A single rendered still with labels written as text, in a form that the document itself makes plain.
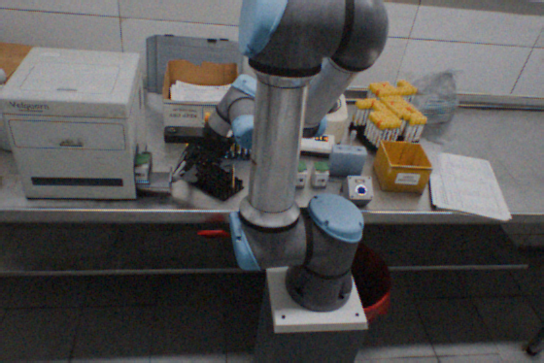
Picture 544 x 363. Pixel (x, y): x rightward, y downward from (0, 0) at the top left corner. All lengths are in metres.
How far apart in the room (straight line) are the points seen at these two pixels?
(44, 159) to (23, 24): 0.68
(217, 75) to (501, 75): 1.15
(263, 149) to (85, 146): 0.55
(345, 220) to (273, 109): 0.28
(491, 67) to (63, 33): 1.61
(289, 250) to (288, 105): 0.29
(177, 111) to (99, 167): 0.34
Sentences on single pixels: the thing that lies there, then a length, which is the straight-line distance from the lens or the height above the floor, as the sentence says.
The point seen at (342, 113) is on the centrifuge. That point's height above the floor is 0.99.
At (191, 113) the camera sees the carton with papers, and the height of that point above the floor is 0.98.
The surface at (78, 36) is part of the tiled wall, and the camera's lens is 1.77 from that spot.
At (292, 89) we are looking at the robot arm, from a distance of 0.71.
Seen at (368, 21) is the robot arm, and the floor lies 1.50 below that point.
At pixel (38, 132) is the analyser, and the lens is 1.19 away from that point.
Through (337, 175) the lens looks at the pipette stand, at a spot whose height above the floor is 0.89.
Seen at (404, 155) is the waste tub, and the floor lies 0.93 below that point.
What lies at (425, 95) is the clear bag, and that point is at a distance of 1.80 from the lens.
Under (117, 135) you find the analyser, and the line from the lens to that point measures 1.15.
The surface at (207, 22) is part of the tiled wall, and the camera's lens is 1.69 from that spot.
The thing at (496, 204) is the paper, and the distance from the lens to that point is 1.53.
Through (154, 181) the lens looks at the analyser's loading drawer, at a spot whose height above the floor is 0.92.
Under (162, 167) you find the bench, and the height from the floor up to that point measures 0.88.
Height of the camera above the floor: 1.71
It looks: 38 degrees down
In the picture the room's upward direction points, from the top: 8 degrees clockwise
